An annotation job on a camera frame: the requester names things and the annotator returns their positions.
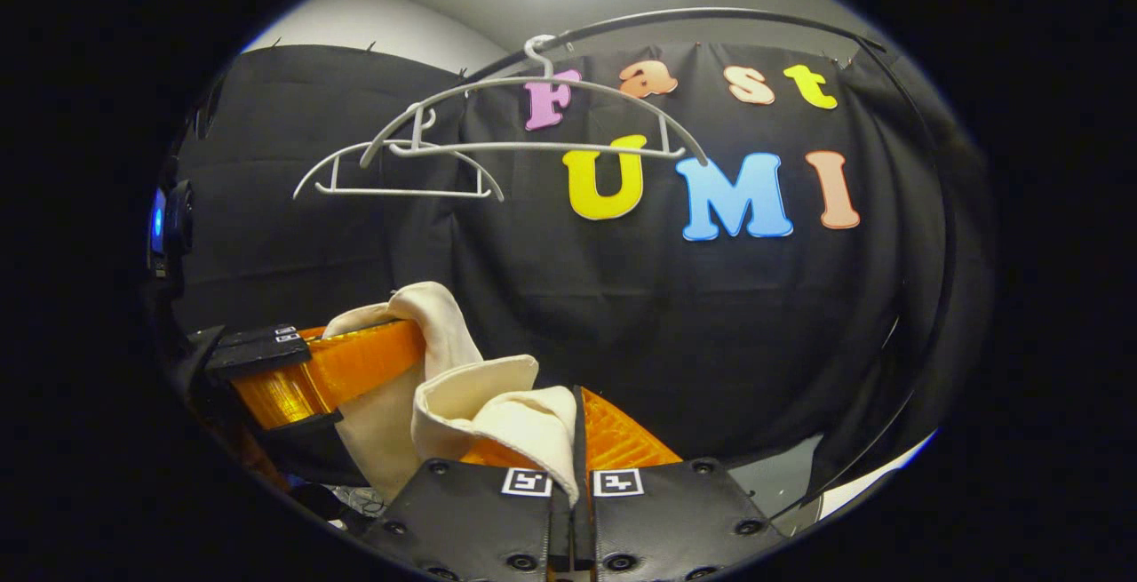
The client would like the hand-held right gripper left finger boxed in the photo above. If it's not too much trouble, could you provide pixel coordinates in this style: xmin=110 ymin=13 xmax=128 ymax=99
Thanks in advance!
xmin=362 ymin=438 xmax=569 ymax=582

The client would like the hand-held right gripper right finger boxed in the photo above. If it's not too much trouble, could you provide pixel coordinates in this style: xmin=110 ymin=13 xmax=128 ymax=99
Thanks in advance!
xmin=571 ymin=385 xmax=787 ymax=582

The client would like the cream button-up shirt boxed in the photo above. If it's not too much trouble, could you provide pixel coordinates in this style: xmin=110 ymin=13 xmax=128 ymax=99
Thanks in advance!
xmin=322 ymin=282 xmax=580 ymax=505

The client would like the white plastic hanger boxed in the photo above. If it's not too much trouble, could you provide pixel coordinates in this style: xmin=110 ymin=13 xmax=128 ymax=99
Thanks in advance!
xmin=360 ymin=34 xmax=710 ymax=168
xmin=293 ymin=107 xmax=505 ymax=203

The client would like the black clothes rack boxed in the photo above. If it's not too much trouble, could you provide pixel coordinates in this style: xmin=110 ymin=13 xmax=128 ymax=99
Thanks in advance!
xmin=462 ymin=6 xmax=960 ymax=512

